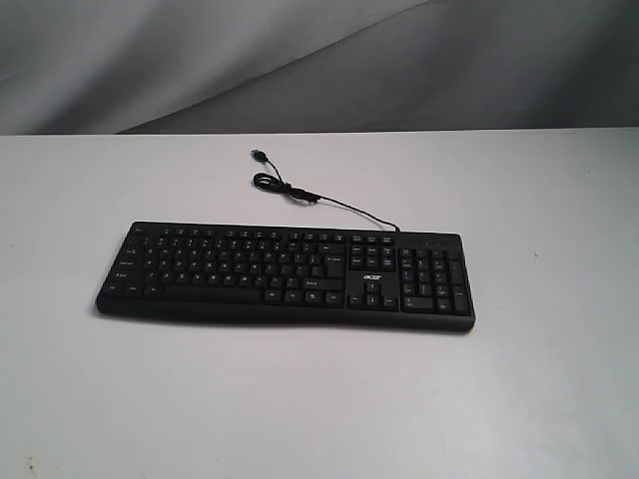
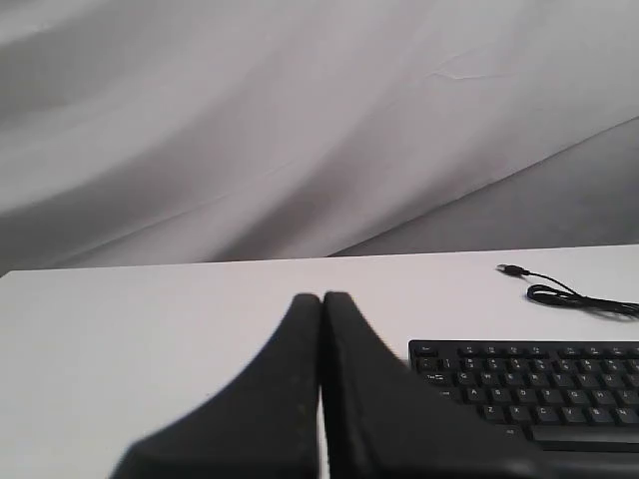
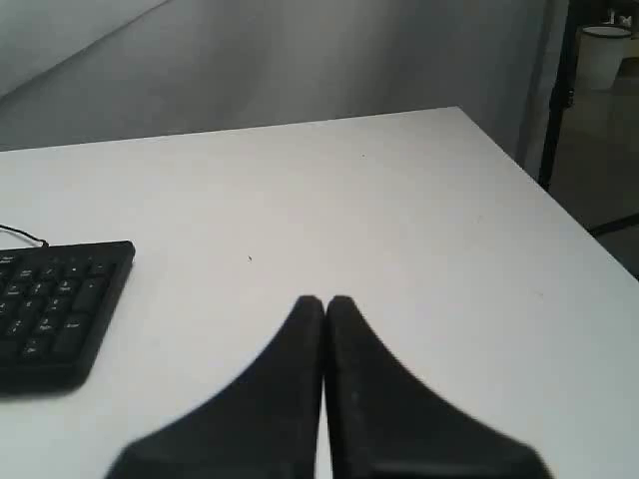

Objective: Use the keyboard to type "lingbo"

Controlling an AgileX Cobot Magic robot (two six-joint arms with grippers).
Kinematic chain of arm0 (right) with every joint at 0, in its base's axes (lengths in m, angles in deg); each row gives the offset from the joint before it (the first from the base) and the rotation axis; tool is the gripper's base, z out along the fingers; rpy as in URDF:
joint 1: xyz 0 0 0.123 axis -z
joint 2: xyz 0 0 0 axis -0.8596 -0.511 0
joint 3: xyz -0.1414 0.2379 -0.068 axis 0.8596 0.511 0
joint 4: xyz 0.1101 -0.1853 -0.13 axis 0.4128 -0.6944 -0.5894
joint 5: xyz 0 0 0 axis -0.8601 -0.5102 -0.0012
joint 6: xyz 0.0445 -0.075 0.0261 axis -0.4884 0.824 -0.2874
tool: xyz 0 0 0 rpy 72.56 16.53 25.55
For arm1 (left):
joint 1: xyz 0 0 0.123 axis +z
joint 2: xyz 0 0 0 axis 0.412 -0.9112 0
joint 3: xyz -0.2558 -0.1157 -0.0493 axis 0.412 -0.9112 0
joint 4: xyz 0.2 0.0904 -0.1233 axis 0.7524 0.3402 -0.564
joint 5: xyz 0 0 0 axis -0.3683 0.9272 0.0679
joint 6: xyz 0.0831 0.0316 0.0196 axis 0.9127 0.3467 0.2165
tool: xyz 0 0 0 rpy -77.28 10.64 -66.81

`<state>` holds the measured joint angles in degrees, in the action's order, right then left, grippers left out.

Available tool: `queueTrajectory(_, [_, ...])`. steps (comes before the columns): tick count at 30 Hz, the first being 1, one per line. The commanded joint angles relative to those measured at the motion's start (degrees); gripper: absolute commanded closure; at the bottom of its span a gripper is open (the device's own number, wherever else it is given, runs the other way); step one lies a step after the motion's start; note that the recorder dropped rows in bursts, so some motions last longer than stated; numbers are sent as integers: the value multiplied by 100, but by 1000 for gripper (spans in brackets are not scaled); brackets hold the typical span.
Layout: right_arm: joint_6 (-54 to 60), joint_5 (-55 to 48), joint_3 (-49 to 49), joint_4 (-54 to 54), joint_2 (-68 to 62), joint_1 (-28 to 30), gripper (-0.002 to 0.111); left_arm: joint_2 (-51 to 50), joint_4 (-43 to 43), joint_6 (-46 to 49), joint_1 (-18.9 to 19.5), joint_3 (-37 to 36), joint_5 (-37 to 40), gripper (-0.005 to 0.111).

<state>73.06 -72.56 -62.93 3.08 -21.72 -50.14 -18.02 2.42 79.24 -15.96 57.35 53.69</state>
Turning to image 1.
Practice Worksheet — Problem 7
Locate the black acer keyboard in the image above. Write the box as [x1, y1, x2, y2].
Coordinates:
[96, 222, 475, 332]

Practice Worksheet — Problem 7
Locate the grey backdrop cloth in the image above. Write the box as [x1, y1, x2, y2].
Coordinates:
[1, 1, 638, 135]

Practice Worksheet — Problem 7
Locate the black USB cable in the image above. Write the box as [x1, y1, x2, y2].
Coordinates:
[249, 148, 402, 234]

